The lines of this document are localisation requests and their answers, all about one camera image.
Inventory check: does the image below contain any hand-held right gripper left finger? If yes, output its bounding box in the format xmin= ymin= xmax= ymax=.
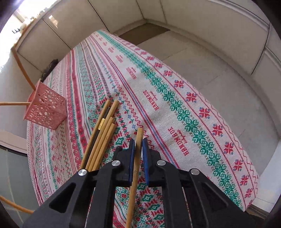
xmin=22 ymin=139 xmax=135 ymax=228

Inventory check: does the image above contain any pink perforated utensil holder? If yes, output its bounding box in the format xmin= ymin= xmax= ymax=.
xmin=23 ymin=79 xmax=67 ymax=130

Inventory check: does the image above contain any black chopstick with gold band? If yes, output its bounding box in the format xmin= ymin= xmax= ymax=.
xmin=84 ymin=107 xmax=110 ymax=170

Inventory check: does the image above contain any patterned woven tablecloth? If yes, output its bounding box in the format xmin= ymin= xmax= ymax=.
xmin=26 ymin=29 xmax=259 ymax=228

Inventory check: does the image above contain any bamboo chopstick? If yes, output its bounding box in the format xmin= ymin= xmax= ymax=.
xmin=11 ymin=47 xmax=37 ymax=91
xmin=89 ymin=117 xmax=115 ymax=171
xmin=0 ymin=101 xmax=32 ymax=106
xmin=126 ymin=128 xmax=144 ymax=228
xmin=92 ymin=123 xmax=117 ymax=171
xmin=80 ymin=100 xmax=111 ymax=170

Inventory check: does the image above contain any bundle of chopsticks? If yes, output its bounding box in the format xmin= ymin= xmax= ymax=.
xmin=87 ymin=100 xmax=119 ymax=171

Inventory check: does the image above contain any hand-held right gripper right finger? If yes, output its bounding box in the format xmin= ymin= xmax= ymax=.
xmin=142 ymin=138 xmax=258 ymax=228

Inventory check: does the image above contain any dark object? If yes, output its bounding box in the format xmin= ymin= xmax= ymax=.
xmin=41 ymin=59 xmax=58 ymax=80

